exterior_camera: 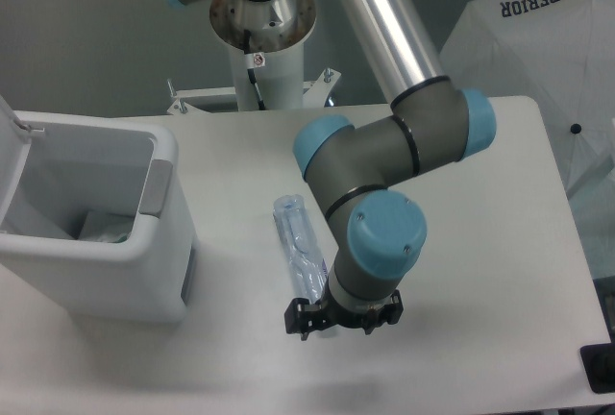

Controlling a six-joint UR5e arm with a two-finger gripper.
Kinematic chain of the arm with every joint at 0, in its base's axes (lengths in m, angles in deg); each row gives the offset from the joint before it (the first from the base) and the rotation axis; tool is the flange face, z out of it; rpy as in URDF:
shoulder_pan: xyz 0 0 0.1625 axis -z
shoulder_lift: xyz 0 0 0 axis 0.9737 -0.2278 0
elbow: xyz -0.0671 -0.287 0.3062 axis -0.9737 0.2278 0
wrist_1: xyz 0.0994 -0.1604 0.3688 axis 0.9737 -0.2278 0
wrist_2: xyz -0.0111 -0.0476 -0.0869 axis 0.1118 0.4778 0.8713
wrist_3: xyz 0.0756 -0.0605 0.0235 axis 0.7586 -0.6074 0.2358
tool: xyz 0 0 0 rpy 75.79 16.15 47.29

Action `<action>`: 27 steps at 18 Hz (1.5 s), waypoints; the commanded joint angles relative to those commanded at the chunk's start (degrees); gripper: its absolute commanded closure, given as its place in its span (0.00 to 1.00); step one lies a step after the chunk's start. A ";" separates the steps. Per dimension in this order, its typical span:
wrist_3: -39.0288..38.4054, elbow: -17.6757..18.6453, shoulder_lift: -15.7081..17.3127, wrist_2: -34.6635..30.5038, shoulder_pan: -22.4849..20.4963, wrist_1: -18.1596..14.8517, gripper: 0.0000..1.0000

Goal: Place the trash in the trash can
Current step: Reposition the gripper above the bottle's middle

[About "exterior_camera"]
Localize crushed clear plastic bottle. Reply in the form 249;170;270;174
273;194;328;304

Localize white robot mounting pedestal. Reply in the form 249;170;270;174
209;0;316;101

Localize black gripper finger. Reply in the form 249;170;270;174
362;290;404;335
283;298;334;341

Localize black device at table edge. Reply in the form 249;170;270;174
579;343;614;394

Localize white plastic wrapper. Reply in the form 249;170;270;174
78;210;134;243

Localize white metal base frame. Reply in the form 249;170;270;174
165;67;390;115

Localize white umbrella with navy lettering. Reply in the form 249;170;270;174
440;0;614;193

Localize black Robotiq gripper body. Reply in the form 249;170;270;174
320;285;390;329

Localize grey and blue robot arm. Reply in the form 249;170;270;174
167;0;497;338

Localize white plastic trash can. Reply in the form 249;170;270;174
1;104;196;323

